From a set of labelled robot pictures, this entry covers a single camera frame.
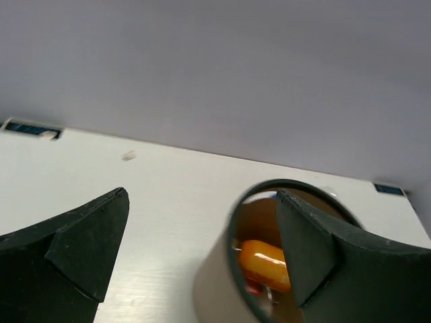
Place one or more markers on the red label water bottle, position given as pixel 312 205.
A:
pixel 264 295

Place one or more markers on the right blue corner marker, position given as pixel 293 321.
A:
pixel 385 189

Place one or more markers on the orange juice bottle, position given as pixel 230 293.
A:
pixel 264 264

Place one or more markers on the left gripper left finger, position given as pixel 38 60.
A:
pixel 59 270

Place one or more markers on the brown bin with black rim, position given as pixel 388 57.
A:
pixel 219 289

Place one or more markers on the left blue corner marker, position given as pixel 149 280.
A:
pixel 32 129

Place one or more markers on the blue corner marker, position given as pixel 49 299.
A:
pixel 385 189
pixel 32 129

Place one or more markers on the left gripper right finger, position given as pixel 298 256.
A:
pixel 341 273

